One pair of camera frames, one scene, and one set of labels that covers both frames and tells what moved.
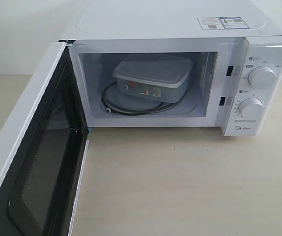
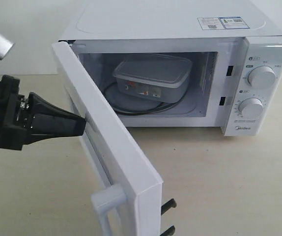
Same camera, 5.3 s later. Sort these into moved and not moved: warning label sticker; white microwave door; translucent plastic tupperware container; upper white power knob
Moved: white microwave door
Not moved: warning label sticker; translucent plastic tupperware container; upper white power knob
